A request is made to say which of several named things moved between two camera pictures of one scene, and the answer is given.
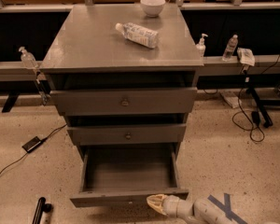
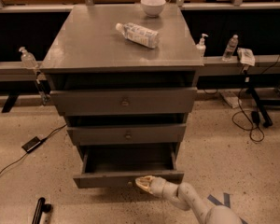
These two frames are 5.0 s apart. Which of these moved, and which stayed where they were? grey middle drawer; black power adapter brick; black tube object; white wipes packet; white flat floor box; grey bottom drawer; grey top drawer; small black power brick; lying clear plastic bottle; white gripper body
Moved: grey bottom drawer; white gripper body
Stayed: small black power brick; lying clear plastic bottle; black tube object; grey middle drawer; grey top drawer; black power adapter brick; white wipes packet; white flat floor box
